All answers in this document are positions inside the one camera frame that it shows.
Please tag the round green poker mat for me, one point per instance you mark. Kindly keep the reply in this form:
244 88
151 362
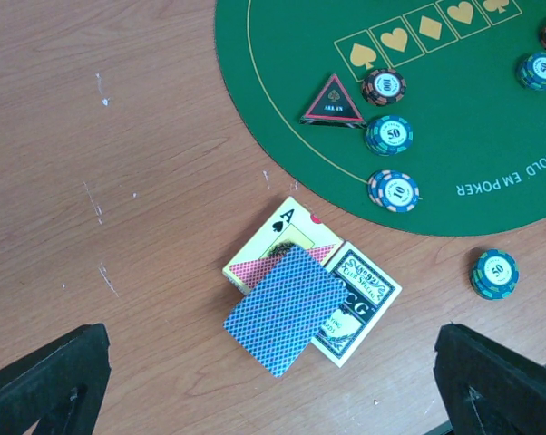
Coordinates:
479 150

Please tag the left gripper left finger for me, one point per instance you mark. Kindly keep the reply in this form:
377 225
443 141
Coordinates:
59 388

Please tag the triangular red dealer button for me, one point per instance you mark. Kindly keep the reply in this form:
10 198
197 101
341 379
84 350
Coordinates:
333 106

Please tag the grey card deck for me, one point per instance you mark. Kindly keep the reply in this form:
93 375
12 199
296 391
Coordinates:
285 311

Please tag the red playing card box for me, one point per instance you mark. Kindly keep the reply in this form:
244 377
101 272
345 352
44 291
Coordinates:
290 225

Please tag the green blue poker chip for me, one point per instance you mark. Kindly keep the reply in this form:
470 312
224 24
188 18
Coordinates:
389 135

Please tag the green blue chip stack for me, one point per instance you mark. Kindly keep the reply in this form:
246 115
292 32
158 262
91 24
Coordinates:
494 275

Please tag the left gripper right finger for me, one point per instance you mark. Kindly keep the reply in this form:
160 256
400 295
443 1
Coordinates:
487 388

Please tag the blue playing card box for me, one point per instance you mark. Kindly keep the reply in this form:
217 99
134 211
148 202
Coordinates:
370 291

